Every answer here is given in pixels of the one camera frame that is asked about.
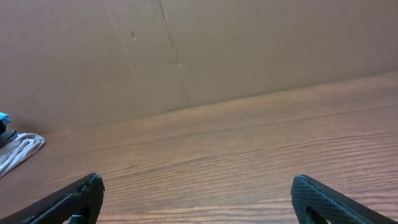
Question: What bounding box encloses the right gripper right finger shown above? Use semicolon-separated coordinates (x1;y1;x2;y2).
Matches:
290;175;397;224

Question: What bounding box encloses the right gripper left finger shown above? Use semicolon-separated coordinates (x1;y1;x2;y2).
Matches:
1;173;105;224

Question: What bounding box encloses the beige folded garment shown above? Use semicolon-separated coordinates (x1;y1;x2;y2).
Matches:
1;133;45;177

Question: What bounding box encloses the grey folded garment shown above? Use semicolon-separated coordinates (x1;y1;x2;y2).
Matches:
0;129;19;148

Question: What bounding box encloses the black folded garment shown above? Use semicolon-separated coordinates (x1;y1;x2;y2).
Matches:
0;121;6;134

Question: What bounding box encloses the light blue printed shirt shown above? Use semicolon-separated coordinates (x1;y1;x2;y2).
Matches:
0;112;11;125

